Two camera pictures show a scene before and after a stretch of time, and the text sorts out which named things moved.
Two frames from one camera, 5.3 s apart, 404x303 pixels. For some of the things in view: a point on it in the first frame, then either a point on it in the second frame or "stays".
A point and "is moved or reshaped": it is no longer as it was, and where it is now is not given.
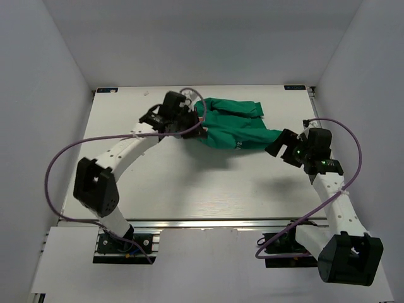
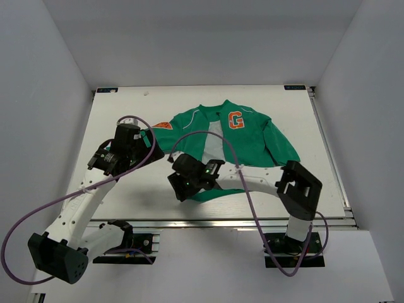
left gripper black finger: x=196 y=132 → x=156 y=153
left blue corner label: x=106 y=89 stays
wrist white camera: x=190 y=100 → x=134 y=121
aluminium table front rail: x=196 y=224 stays
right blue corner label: x=295 y=87 stays
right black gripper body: x=301 y=147 → x=189 y=185
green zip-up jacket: x=235 y=124 is moved or reshaped
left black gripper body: x=185 y=120 → x=140 y=153
